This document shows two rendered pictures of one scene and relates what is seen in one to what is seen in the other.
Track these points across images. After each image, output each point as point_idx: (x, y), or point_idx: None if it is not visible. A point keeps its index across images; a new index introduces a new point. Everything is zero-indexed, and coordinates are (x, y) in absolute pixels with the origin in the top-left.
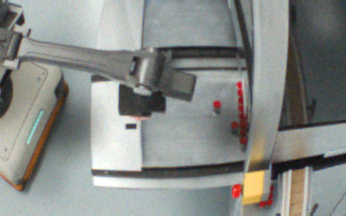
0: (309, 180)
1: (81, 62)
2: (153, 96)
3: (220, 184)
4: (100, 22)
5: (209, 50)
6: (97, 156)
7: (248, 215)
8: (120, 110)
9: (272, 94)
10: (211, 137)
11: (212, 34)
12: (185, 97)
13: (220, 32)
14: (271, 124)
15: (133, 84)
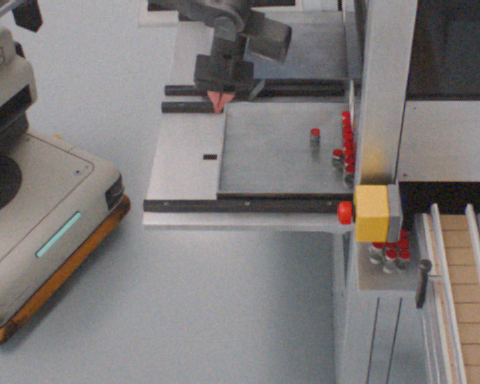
0: (479, 232)
1: None
2: (238, 60)
3: (320, 225)
4: (175, 51)
5: (310, 85)
6: (157, 188)
7: (369, 277)
8: (196, 78)
9: (397, 4)
10: (307, 171)
11: (316, 72)
12: (276, 52)
13: (327, 70)
14: (395, 78)
15: (214, 16)
